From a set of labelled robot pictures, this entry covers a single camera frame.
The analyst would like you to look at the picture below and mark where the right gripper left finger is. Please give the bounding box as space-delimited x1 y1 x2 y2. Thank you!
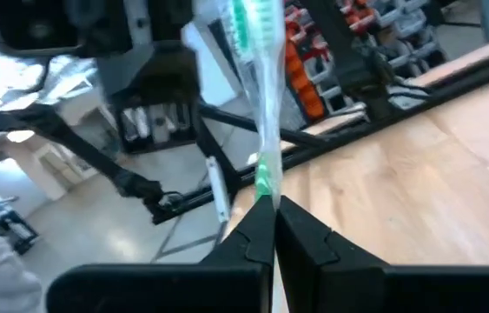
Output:
199 195 277 268

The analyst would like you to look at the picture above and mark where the person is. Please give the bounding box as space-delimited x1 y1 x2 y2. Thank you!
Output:
0 230 44 313

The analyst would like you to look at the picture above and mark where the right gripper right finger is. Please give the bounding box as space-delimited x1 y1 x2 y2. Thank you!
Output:
274 194 387 313

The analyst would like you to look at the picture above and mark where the black floor cart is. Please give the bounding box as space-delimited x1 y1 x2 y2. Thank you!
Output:
0 197 40 256

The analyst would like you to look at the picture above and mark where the green toothbrush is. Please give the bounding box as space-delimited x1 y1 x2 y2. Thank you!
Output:
220 0 289 210

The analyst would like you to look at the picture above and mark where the white bracket strip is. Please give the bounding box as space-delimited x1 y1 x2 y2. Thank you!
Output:
206 155 231 223

